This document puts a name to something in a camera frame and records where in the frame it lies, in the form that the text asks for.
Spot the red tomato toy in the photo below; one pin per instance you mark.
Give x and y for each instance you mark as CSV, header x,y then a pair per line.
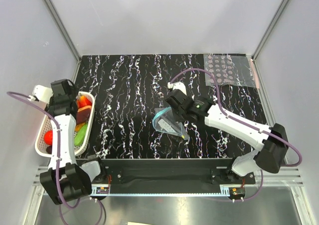
x,y
48,138

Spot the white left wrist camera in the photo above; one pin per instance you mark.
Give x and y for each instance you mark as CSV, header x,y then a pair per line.
x,y
42,93

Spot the left connector board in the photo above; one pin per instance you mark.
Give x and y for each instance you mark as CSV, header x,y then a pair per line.
x,y
102,190

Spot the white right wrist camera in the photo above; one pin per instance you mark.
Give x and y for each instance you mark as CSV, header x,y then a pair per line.
x,y
177,86

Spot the purple eggplant toy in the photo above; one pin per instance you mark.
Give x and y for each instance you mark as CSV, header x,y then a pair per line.
x,y
49,150

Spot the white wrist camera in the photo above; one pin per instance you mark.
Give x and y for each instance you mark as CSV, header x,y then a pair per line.
x,y
42,93
177,86

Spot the right connector board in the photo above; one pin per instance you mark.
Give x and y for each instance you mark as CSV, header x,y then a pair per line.
x,y
237,193

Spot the clear zip bag blue zipper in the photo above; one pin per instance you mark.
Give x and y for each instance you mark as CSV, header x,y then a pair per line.
x,y
164,122

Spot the green vegetable toy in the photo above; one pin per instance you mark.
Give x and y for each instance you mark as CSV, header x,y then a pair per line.
x,y
80,135

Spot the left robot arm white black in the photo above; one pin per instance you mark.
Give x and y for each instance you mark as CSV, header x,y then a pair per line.
x,y
65,180

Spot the white plastic basket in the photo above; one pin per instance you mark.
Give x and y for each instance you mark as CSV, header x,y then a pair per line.
x,y
40,146

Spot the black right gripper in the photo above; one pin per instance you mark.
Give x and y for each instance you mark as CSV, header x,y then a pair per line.
x,y
174,112

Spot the red pepper toy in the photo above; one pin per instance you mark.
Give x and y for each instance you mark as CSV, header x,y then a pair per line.
x,y
83,101

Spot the yellow orange fruit toy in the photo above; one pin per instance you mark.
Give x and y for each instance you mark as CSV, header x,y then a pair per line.
x,y
79,126

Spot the connector board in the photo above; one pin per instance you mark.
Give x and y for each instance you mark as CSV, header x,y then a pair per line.
x,y
237,193
102,190

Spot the clear bags pink dots stack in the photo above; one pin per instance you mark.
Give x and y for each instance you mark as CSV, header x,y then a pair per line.
x,y
232,69

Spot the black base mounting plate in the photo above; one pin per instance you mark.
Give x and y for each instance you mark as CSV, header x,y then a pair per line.
x,y
159,177

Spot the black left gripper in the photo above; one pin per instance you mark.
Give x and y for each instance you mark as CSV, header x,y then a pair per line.
x,y
52,102

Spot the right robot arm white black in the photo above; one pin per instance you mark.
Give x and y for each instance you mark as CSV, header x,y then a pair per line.
x,y
268,151

